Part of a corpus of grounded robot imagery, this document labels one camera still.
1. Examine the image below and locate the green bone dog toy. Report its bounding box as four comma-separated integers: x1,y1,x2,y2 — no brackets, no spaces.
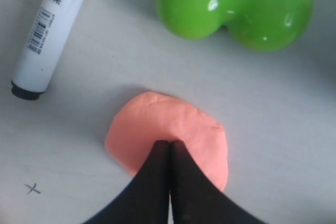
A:
156,0,313,51

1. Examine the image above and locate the black and white marker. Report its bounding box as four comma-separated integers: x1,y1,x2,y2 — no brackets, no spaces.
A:
11,0,83,101

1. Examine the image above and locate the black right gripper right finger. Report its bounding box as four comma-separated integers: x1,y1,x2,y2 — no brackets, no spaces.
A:
170,141,263,223

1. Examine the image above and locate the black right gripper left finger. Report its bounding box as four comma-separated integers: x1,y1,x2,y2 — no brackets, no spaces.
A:
86,141,170,223

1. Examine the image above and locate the orange putty blob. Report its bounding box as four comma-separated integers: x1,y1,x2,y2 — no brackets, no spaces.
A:
104,91,228,190

